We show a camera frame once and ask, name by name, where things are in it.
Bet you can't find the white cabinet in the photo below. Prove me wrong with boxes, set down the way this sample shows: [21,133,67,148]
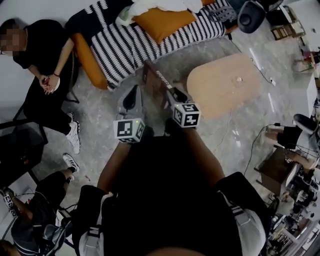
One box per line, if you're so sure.
[294,72,320,118]

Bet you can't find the black mesh office chair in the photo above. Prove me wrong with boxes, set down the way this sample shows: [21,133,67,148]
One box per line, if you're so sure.
[42,219,73,253]

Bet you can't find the black white sneaker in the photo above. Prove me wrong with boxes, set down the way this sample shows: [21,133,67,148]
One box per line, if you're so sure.
[62,153,80,173]

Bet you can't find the person's right forearm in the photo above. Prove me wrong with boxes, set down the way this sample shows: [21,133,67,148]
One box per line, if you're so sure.
[186,127,225,186]

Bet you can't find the dark round speaker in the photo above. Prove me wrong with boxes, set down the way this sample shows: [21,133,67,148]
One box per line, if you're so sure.
[237,0,266,35]

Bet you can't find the wooden coffee table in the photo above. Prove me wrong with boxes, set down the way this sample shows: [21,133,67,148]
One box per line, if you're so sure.
[186,53,263,120]

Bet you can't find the brown magazine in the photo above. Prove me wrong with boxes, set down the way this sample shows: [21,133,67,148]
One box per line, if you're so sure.
[142,59,174,109]

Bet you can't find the black glass cabinet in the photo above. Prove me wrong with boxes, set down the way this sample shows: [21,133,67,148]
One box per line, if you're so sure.
[0,119,50,191]

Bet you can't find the person's grey shoulder strap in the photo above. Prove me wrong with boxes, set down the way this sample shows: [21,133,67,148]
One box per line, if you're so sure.
[217,192,267,256]
[78,192,118,256]

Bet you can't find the orange cushion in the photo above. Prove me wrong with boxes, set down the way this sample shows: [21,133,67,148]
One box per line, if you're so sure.
[131,6,198,45]

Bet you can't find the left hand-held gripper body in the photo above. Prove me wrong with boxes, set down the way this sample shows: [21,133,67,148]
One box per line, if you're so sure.
[112,111,146,144]

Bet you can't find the person's left forearm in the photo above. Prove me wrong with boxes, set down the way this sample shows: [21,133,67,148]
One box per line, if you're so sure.
[97,141,133,195]

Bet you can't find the person's right grey shoulder strap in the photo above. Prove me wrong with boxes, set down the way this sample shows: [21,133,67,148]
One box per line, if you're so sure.
[217,192,267,256]

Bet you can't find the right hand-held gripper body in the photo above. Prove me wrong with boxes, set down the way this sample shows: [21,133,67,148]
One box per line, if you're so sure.
[171,101,202,129]

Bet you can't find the person's black shirt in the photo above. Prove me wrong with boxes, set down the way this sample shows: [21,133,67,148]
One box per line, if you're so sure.
[72,134,272,256]

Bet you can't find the orange sofa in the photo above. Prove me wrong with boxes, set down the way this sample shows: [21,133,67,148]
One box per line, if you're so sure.
[65,0,240,91]

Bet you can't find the dark brown side table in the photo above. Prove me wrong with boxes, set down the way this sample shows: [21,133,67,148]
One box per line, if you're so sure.
[254,147,298,193]

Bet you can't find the person's left grey shoulder strap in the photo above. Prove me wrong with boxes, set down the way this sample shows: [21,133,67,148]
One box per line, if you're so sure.
[78,192,118,256]

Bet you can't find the person's black trousers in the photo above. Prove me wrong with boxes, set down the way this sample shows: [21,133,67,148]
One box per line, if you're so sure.
[142,117,183,146]

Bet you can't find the grey knit cloth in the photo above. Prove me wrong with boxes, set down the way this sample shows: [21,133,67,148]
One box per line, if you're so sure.
[208,3,237,23]

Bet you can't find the wooden crate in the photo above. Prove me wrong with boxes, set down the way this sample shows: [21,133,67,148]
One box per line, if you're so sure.
[271,21,306,41]

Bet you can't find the white cloth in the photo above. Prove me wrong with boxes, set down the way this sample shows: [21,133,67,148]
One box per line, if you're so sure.
[116,0,203,27]

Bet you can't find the black white striped sofa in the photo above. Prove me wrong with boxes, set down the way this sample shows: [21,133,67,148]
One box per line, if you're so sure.
[65,0,227,91]

